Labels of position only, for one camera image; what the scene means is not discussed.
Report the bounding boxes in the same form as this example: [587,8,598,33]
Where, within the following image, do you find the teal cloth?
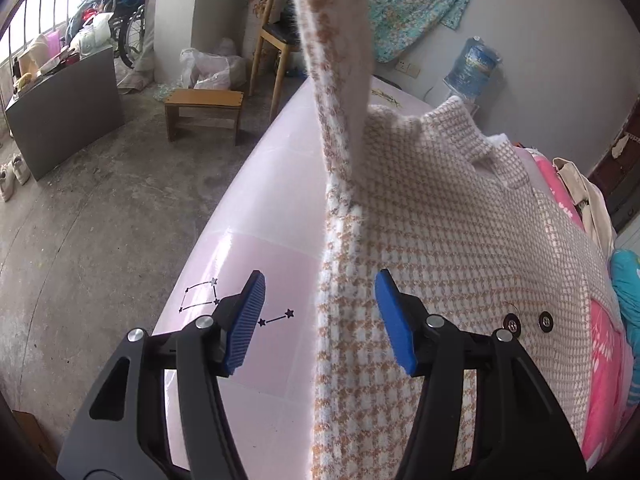
[611,250,640,321]

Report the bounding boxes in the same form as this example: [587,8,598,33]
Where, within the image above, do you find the grey board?
[4,44,125,182]

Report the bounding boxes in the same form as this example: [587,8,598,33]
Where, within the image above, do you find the dark wooden door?
[587,95,640,241]

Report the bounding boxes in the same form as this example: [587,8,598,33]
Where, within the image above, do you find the cardboard box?
[10,410,58,466]

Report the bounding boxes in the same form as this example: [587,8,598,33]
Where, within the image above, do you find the pink patterned bed sheet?
[150,77,441,480]

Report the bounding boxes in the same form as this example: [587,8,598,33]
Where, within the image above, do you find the beige folded garment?
[552,157,617,256]

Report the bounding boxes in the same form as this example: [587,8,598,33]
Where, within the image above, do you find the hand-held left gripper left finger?
[56,270,267,480]

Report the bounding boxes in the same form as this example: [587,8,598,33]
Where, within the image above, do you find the white bundle bag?
[72,12,115,56]

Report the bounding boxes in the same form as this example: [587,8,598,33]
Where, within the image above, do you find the small wooden stool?
[165,89,244,147]

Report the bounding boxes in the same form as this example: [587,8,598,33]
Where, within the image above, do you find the wooden chair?
[248,0,308,123]

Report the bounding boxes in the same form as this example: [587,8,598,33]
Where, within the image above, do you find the wheelchair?
[102,0,151,70]

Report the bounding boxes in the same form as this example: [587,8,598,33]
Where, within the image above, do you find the white plastic bag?
[180,37,248,92]

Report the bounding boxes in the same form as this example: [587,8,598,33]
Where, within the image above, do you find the turquoise floral hanging cloth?
[362,0,485,63]

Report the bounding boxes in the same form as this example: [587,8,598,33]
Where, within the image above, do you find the blue water jug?
[445,36,502,101]

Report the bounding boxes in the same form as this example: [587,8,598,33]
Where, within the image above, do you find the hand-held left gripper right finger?
[375,268,587,480]

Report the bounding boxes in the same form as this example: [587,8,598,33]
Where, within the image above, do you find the beige houndstooth coat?
[287,0,623,480]

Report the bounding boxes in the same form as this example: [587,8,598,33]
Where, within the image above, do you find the metal window railing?
[0,0,101,106]

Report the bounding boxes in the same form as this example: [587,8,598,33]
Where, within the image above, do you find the pink floral blanket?
[515,147,633,471]

